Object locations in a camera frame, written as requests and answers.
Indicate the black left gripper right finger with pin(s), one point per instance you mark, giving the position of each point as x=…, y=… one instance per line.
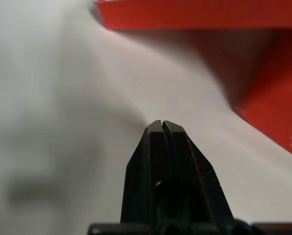
x=192, y=166

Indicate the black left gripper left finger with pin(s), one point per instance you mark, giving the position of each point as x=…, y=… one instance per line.
x=141, y=176

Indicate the red shoe box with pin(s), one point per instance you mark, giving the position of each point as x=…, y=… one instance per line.
x=271, y=117

